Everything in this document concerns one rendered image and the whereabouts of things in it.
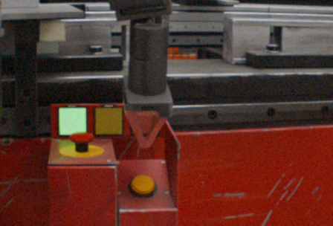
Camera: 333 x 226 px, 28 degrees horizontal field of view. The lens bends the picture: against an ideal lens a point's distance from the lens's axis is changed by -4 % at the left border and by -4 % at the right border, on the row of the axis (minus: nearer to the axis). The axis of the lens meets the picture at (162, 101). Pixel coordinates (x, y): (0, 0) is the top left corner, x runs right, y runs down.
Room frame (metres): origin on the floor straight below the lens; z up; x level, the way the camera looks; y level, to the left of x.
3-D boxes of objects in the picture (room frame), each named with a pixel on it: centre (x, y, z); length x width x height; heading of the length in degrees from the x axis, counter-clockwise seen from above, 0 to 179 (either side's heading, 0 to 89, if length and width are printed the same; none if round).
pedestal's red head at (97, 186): (1.07, 0.08, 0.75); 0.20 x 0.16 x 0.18; 97
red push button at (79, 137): (1.05, 0.13, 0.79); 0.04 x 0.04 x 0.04
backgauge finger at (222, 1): (1.58, -0.11, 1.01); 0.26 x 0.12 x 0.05; 14
